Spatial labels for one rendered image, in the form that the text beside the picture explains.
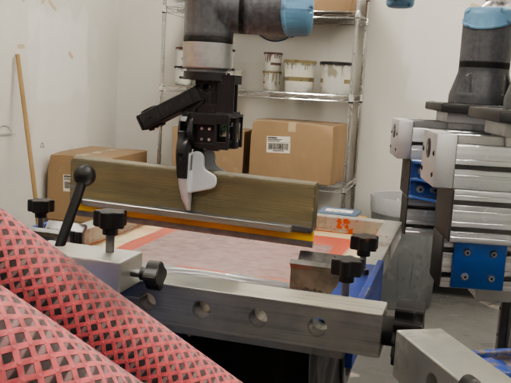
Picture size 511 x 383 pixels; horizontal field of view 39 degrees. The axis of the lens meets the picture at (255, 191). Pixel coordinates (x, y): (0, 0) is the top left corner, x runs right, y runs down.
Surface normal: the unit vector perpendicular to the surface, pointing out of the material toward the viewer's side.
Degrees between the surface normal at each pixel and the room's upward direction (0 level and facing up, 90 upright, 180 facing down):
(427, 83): 90
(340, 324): 90
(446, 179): 90
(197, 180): 85
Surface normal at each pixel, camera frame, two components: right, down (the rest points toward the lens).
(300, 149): -0.33, 0.11
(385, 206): -0.76, 0.10
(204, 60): -0.02, 0.15
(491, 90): 0.05, -0.15
